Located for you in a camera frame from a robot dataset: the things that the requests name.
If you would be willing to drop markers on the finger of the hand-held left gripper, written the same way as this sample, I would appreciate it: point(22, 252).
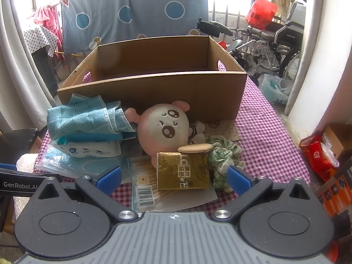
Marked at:
point(8, 167)

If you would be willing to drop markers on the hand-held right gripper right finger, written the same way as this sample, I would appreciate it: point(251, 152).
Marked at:
point(239, 177)

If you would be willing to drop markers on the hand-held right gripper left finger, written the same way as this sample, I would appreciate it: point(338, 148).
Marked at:
point(110, 177)

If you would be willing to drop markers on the white blue wet wipes pack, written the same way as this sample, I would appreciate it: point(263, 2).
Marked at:
point(90, 148)

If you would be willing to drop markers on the blue face mask pack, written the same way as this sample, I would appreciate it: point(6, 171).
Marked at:
point(68, 165)

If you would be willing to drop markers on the gold tissue pack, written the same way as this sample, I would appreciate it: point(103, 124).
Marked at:
point(178, 170)

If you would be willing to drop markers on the clear plastic zip bag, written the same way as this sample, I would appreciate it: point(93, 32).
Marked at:
point(170, 196)

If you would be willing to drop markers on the teal towel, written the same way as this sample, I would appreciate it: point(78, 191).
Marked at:
point(82, 118)

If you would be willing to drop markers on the pink round plush toy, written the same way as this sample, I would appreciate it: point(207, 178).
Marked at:
point(162, 132)

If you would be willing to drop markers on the brown cardboard box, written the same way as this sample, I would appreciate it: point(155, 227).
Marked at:
point(165, 99)

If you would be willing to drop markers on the white fluffy cushion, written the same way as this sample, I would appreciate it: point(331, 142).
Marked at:
point(26, 161)

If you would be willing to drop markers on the black padded chair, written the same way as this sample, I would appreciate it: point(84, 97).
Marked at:
point(16, 140)

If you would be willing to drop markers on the green white scrunchie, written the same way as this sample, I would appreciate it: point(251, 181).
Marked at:
point(220, 156)

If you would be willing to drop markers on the red snack packets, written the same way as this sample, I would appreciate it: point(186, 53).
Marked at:
point(316, 156)

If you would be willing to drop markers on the white plastic bag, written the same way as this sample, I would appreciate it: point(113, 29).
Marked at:
point(275, 90)

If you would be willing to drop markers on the orange black carton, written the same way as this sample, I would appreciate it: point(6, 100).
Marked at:
point(335, 195)

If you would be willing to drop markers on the small brown carton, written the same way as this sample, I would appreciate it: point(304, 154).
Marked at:
point(338, 140)

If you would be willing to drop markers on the cream curtain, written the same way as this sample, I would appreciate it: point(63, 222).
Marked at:
point(302, 46)
point(16, 60)

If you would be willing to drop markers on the yellow drying rack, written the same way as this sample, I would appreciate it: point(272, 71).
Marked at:
point(71, 55)

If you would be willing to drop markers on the white polka dot cloth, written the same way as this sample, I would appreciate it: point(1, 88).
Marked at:
point(38, 38)

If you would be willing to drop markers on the small red plastic bag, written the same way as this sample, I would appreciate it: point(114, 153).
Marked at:
point(222, 44)

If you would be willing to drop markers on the black silver wheelchair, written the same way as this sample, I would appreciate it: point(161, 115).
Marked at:
point(286, 33)

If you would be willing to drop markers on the pink ruffled garment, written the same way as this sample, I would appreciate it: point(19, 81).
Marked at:
point(46, 13)

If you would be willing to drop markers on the blue patterned bedsheet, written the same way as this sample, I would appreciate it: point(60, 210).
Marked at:
point(151, 19)

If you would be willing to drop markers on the metal window railing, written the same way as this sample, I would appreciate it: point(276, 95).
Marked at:
point(228, 13)

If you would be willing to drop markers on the large red plastic bag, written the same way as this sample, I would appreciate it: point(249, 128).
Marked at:
point(261, 13)

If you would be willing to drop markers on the beige hanging towel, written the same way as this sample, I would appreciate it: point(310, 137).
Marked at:
point(283, 2)

